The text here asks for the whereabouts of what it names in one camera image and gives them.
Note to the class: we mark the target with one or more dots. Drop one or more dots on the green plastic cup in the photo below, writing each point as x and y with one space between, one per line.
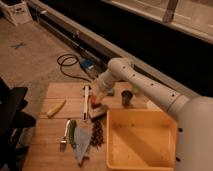
135 90

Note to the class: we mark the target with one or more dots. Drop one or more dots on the metal cup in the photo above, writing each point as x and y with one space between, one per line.
126 97

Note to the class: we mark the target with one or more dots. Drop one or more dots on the wooden block board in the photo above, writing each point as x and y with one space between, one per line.
99 111

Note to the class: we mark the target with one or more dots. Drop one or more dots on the yellow plastic bin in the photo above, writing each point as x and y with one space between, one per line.
140 140

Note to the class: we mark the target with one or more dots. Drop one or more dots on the black chair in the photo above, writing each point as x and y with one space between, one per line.
12 122

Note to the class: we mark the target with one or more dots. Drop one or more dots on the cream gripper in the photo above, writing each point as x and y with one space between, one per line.
98 94

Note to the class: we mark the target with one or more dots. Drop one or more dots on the red apple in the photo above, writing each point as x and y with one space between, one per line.
93 101

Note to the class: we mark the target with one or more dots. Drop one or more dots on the metal spatula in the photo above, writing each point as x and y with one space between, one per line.
64 139

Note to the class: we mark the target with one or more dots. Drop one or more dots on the blue grey cloth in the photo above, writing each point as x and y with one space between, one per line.
82 141

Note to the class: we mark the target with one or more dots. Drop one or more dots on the white cardboard box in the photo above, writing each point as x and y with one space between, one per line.
17 14

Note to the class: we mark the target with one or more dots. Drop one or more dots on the blue power box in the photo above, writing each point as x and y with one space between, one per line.
92 68

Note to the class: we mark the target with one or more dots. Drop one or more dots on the yellow banana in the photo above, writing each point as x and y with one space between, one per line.
51 112

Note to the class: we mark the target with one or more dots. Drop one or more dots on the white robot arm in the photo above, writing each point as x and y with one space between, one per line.
194 148

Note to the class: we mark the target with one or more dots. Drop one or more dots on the green cucumber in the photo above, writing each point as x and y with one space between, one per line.
72 127

